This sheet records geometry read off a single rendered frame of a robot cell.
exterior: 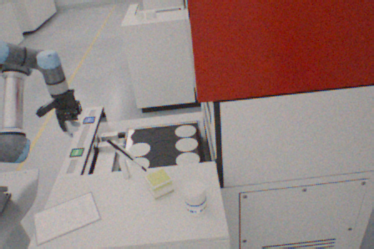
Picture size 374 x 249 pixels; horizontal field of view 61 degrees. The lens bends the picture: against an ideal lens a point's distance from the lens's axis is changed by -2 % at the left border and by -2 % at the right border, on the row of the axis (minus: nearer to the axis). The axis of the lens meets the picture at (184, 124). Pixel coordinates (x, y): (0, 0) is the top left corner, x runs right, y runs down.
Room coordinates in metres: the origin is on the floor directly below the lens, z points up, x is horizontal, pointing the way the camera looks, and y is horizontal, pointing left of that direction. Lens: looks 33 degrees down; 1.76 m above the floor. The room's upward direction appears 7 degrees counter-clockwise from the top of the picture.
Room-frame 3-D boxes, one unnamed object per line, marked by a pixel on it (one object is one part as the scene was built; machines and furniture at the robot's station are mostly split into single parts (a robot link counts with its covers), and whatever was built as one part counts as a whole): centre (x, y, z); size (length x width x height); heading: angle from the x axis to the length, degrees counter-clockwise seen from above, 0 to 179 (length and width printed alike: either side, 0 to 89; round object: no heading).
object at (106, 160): (1.16, 0.37, 0.87); 0.36 x 0.08 x 0.03; 179
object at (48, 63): (1.12, 0.46, 1.36); 0.09 x 0.08 x 0.11; 35
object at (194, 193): (0.72, -0.01, 1.01); 0.07 x 0.07 x 0.10
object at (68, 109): (1.11, 0.45, 1.20); 0.09 x 0.08 x 0.12; 88
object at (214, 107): (1.36, -0.12, 1.02); 0.82 x 0.03 x 0.40; 179
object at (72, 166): (1.24, 0.47, 0.89); 0.55 x 0.09 x 0.14; 179
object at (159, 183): (0.82, 0.11, 1.00); 0.07 x 0.07 x 0.07; 26
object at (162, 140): (1.17, 0.11, 0.90); 0.34 x 0.34 x 0.01; 89
